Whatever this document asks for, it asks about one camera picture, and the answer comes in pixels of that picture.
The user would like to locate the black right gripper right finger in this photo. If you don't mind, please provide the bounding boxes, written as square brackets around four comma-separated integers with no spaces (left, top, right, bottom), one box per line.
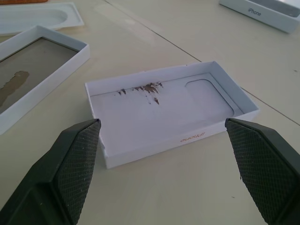
[225,118,300,225]

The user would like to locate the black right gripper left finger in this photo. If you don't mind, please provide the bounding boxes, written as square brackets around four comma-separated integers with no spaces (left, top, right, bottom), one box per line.
[0,118,102,225]

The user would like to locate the white orange-print phone box lid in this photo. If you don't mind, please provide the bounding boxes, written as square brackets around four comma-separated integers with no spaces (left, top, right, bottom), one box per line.
[84,60,260,170]

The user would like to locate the white box lid, grey inside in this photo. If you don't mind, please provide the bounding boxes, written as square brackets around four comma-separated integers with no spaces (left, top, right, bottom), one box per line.
[0,25,91,135]

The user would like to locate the white dark-print phone box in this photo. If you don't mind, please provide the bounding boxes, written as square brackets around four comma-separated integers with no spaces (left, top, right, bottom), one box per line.
[218,0,300,34]

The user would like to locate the white plastic tray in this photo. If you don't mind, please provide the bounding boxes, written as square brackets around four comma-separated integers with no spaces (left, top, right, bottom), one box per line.
[0,2,84,37]

